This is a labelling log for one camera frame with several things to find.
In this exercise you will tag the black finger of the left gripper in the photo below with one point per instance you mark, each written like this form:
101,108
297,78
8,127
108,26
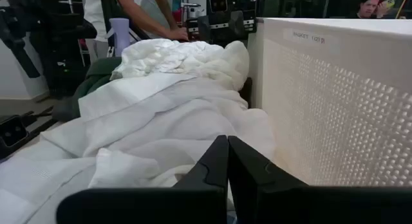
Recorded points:
204,28
237,24

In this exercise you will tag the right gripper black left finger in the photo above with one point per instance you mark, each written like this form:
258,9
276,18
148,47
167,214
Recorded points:
161,208

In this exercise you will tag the person holding phone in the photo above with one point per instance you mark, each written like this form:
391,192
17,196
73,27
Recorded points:
368,6

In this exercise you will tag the person's hand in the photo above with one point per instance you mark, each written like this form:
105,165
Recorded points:
179,34

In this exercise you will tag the smooth white garment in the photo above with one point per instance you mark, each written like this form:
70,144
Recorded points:
145,121

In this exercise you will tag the white perforated laundry basket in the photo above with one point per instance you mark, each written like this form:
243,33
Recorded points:
338,121

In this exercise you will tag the black office chair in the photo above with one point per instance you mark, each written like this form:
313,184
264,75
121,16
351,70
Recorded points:
54,40

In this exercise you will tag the crinkled white garment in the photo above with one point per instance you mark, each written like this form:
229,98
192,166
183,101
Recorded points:
167,56

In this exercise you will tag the lavender plastic bottle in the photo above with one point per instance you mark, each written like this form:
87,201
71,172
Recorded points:
120,34

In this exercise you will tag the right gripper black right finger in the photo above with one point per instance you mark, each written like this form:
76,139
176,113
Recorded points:
322,208

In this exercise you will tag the black camera box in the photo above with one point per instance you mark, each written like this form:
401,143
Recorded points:
13,134

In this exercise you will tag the person's forearm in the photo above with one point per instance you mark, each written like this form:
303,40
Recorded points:
138,14

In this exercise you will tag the dark garment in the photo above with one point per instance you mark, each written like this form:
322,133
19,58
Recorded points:
96,76

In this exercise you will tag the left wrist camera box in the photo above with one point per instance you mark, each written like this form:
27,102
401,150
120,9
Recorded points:
218,3

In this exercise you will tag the yellow phone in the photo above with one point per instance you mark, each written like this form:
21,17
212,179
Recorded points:
390,3

